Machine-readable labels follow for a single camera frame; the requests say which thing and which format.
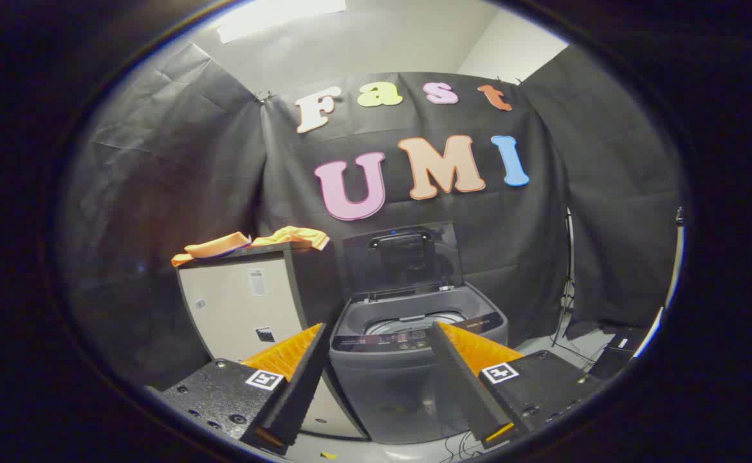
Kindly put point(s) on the white cabinet with dark frame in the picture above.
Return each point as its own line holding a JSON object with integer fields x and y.
{"x": 234, "y": 308}

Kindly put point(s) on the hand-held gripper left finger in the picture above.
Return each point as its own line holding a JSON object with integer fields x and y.
{"x": 298, "y": 386}

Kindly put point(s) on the black box on floor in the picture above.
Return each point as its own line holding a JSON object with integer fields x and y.
{"x": 620, "y": 350}

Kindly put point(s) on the grey washing machine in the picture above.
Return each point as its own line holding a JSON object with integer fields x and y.
{"x": 388, "y": 392}

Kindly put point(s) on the orange cloth garment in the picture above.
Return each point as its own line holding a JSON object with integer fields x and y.
{"x": 218, "y": 246}

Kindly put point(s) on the black backdrop cloth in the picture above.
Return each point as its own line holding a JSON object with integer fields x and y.
{"x": 511, "y": 225}

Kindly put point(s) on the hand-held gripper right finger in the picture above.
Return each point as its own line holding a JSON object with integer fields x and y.
{"x": 462, "y": 386}

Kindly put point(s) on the white curved pole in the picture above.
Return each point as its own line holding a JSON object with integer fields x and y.
{"x": 675, "y": 270}

